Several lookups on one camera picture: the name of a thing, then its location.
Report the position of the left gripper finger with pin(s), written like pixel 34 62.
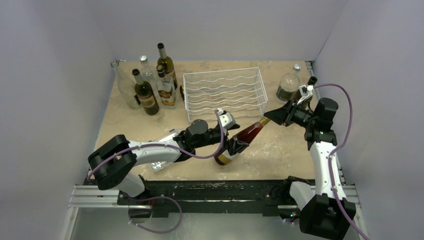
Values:
pixel 232 125
pixel 237 144

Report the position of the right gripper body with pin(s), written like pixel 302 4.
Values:
pixel 286 114

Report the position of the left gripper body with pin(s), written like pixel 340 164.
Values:
pixel 216 136

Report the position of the dark green bottle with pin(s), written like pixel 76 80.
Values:
pixel 312 80

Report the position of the red bottle gold foil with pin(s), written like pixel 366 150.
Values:
pixel 223 158

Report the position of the white wire wine rack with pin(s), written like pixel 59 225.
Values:
pixel 240 92

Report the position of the small dark bottle gold cap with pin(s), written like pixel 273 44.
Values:
pixel 166 88

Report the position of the dark labelled wine bottle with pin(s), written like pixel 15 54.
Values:
pixel 167 63

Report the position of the dark bottle silver collar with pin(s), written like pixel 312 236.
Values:
pixel 144 94

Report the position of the clear bottle silver cap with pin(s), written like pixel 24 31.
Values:
pixel 148 75

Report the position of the tall clear bottle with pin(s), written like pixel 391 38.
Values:
pixel 126 85

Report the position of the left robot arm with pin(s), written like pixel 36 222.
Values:
pixel 111 164

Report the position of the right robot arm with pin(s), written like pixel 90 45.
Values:
pixel 324 211

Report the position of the clear plastic parts box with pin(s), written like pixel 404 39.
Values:
pixel 160 165

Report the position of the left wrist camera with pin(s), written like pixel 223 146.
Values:
pixel 225 117

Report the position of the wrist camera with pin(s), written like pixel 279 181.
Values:
pixel 305 91
pixel 225 117

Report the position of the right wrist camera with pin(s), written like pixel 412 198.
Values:
pixel 305 91

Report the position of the black handled screwdriver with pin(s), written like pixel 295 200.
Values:
pixel 182 92

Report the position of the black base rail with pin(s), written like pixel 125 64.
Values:
pixel 269 197

